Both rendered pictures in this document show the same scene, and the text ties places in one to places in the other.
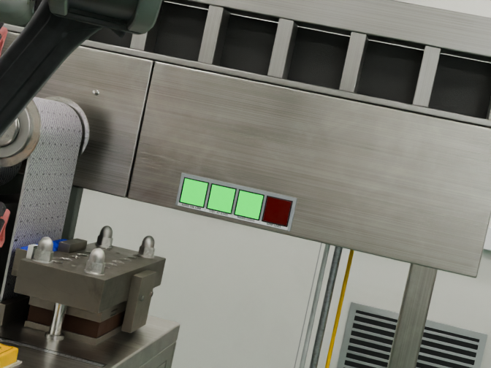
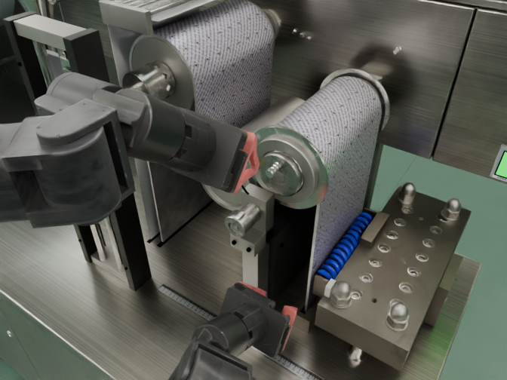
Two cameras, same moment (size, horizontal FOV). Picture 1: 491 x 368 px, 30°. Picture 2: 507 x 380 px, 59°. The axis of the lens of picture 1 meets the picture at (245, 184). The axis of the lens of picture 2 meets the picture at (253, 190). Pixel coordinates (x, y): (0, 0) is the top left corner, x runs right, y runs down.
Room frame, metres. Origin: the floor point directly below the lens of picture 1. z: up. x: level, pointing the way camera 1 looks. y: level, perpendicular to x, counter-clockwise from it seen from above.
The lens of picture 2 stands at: (1.12, 0.26, 1.66)
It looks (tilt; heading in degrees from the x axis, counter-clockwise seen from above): 39 degrees down; 24
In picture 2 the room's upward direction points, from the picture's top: straight up
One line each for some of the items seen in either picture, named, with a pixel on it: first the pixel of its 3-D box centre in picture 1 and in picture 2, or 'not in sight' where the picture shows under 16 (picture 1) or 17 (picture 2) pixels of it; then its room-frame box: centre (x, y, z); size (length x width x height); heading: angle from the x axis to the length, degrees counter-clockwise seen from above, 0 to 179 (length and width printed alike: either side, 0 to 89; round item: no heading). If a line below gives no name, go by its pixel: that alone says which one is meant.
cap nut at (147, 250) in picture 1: (147, 245); (453, 206); (1.93, 0.18, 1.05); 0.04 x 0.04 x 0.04
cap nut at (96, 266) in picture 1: (96, 260); (398, 314); (1.61, 0.23, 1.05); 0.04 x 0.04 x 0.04
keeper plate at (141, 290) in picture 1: (140, 301); (444, 290); (1.78, 0.15, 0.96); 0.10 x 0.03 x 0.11; 170
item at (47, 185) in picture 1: (44, 206); (342, 209); (1.76, 0.37, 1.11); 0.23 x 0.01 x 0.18; 170
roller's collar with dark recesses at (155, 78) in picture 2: not in sight; (149, 85); (1.67, 0.70, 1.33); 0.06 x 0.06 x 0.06; 80
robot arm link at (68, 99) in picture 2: not in sight; (85, 134); (1.37, 0.54, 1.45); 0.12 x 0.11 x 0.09; 171
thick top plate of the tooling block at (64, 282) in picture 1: (97, 273); (400, 262); (1.78, 0.25, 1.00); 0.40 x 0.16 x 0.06; 170
